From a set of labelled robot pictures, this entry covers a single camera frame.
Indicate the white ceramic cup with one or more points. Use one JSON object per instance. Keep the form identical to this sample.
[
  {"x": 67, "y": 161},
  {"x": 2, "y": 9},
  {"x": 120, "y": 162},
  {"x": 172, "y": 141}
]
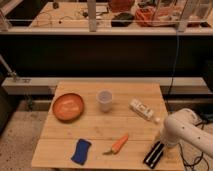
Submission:
[{"x": 104, "y": 99}]

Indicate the wooden table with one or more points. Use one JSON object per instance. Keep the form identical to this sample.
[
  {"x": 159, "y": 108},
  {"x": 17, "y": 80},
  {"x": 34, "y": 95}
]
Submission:
[{"x": 58, "y": 140}]

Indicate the blue sponge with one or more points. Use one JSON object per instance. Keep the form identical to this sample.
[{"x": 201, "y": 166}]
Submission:
[{"x": 81, "y": 151}]

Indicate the orange toy carrot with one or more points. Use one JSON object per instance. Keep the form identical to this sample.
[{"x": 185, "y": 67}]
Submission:
[{"x": 116, "y": 147}]

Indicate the background workbench with clutter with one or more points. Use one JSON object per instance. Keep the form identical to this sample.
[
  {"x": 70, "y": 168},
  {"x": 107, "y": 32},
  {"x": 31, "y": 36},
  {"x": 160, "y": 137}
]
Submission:
[{"x": 107, "y": 17}]

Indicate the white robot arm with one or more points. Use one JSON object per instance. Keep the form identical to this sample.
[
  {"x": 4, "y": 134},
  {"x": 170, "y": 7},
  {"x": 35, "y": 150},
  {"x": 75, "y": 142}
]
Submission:
[{"x": 181, "y": 126}]

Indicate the white plastic bottle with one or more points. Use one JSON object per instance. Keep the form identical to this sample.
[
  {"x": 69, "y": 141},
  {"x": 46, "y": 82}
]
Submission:
[{"x": 143, "y": 111}]

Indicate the orange bowl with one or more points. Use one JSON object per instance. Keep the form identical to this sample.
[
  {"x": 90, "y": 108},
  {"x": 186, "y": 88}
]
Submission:
[{"x": 68, "y": 107}]

